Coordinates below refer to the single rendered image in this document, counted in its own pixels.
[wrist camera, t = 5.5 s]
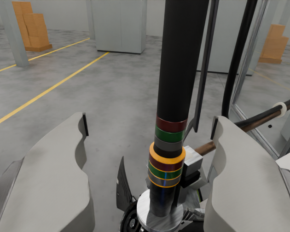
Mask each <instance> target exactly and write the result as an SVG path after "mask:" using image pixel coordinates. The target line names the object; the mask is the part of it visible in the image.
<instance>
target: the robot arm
mask: <svg viewBox="0 0 290 232"><path fill-rule="evenodd" d="M87 136H89V134H88V126H87V116H86V113H85V112H84V113H83V112H77V113H75V114H73V115H72V116H70V117H69V118H68V119H66V120H65V121H64V122H62V123H61V124H59V125H58V126H57V127H55V128H54V129H53V130H52V131H50V132H49V133H48V134H46V135H45V136H44V137H43V138H42V139H40V140H39V141H38V142H37V143H36V144H35V145H34V146H33V147H32V148H31V149H30V150H29V151H28V153H27V154H26V155H25V156H24V157H23V159H22V160H18V161H13V162H12V163H11V164H10V166H9V167H8V168H7V169H6V170H5V171H4V172H3V173H2V175H1V176H0V232H93V230H94V228H95V217H94V208H93V199H92V195H91V190H90V185H89V180H88V176H87V174H86V173H84V172H83V171H82V168H83V166H84V164H85V163H86V161H87V156H86V151H85V146H84V140H85V139H86V137H87ZM210 139H211V140H213V143H214V144H215V146H216V150H215V154H214V158H213V161H212V165H213V167H214V168H215V170H216V172H217V177H216V178H215V179H214V181H213V184H212V187H211V190H210V193H209V197H208V200H207V203H206V207H205V215H204V224H203V229H204V232H290V170H289V169H285V168H281V167H280V166H279V165H278V164H277V163H276V162H275V161H274V159H273V158H272V157H271V156H270V155H269V153H268V152H267V151H266V150H265V149H264V148H263V147H262V146H261V145H260V144H259V143H257V142H256V141H255V140H254V139H253V138H251V137H250V136H249V135H248V134H247V133H245V132H244V131H243V130H241V129H240V128H239V127H238V126H236V125H235V124H234V123H233V122H231V121H230V120H229V119H227V118H226V117H224V116H214V118H213V122H212V130H211V137H210Z"/></svg>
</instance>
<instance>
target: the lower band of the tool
mask: <svg viewBox="0 0 290 232"><path fill-rule="evenodd" d="M153 145H154V142H153V143H152V144H151V145H150V154H151V156H152V157H153V158H154V159H156V160H157V161H159V162H162V163H165V164H174V163H178V162H180V161H182V160H183V159H184V157H185V155H186V151H185V149H184V147H183V146H182V153H181V155H180V156H178V157H176V158H164V157H161V156H159V155H157V154H156V153H155V152H154V149H153ZM154 168H156V167H154ZM156 169H157V168H156ZM158 170H159V169H158ZM178 170H179V169H178ZM160 171H162V170H160ZM175 171H177V170H175ZM163 172H169V171H163ZM170 172H174V171H170ZM154 176H155V175H154ZM156 177H157V176H156ZM158 178H159V177H158ZM149 179H150V178H149ZM160 179H162V178H160ZM174 179H175V178H174ZM150 180H151V179H150ZM162 180H163V179H162ZM164 180H171V179H164ZM172 180H173V179H172ZM151 181H152V180H151ZM152 182H153V181H152ZM153 183H154V182H153ZM154 184H155V185H157V184H156V183H154ZM176 185H177V184H176ZM157 186H159V187H164V188H169V187H173V186H160V185H157ZM174 186H175V185H174Z"/></svg>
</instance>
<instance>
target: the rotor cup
mask: <svg viewBox="0 0 290 232"><path fill-rule="evenodd" d="M137 203H138V200H136V201H134V202H133V203H131V204H130V205H129V207H128V208H127V209H126V211H125V212H124V214H123V216H122V218H121V221H120V224H119V227H118V232H149V231H147V230H146V229H144V228H143V227H142V225H141V224H140V222H139V219H138V217H137ZM132 219H135V224H134V226H133V227H132V228H131V227H130V221H131V220H132Z"/></svg>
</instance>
